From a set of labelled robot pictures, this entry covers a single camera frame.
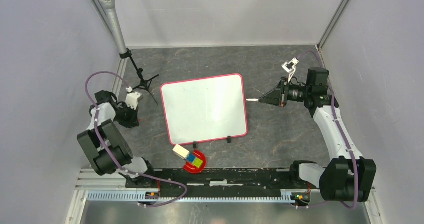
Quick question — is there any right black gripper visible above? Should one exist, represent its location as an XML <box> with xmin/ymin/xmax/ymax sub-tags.
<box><xmin>259</xmin><ymin>76</ymin><xmax>312</xmax><ymax>107</ymax></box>

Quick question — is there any pink framed whiteboard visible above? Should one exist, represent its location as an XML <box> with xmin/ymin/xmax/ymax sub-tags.
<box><xmin>160</xmin><ymin>73</ymin><xmax>249</xmax><ymax>145</ymax></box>

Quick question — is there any silver microphone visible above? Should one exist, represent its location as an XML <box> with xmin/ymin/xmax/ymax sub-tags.
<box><xmin>100</xmin><ymin>0</ymin><xmax>128</xmax><ymax>59</ymax></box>

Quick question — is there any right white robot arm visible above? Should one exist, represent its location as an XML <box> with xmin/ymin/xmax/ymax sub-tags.
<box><xmin>258</xmin><ymin>67</ymin><xmax>377</xmax><ymax>203</ymax></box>

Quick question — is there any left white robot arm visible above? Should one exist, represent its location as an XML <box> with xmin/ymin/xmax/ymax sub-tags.
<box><xmin>77</xmin><ymin>90</ymin><xmax>157</xmax><ymax>188</ymax></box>

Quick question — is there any white toy brick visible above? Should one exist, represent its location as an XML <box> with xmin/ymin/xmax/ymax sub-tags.
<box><xmin>172</xmin><ymin>144</ymin><xmax>190</xmax><ymax>159</ymax></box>

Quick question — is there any blue toy brick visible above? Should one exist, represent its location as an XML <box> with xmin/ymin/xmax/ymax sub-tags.
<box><xmin>185</xmin><ymin>153</ymin><xmax>196</xmax><ymax>163</ymax></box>

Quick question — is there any red curved toy base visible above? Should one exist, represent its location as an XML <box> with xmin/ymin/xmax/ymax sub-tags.
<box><xmin>183</xmin><ymin>149</ymin><xmax>207</xmax><ymax>174</ymax></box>

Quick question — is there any green toy brick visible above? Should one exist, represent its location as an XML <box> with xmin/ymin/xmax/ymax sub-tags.
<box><xmin>192</xmin><ymin>157</ymin><xmax>204</xmax><ymax>168</ymax></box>

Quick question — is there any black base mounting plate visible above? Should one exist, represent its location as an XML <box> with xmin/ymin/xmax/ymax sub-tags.
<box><xmin>125</xmin><ymin>168</ymin><xmax>322</xmax><ymax>198</ymax></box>

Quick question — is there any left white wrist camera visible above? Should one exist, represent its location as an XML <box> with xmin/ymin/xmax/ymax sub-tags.
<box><xmin>125</xmin><ymin>91</ymin><xmax>143</xmax><ymax>110</ymax></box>

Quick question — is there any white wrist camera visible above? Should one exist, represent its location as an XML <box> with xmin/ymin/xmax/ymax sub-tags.
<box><xmin>282</xmin><ymin>57</ymin><xmax>299</xmax><ymax>82</ymax></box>
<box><xmin>125</xmin><ymin>91</ymin><xmax>143</xmax><ymax>110</ymax></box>

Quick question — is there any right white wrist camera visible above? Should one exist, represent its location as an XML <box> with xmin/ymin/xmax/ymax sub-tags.
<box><xmin>282</xmin><ymin>57</ymin><xmax>299</xmax><ymax>82</ymax></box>

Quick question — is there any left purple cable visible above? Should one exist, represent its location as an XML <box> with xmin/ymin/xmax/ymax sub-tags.
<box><xmin>85</xmin><ymin>71</ymin><xmax>188</xmax><ymax>208</ymax></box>

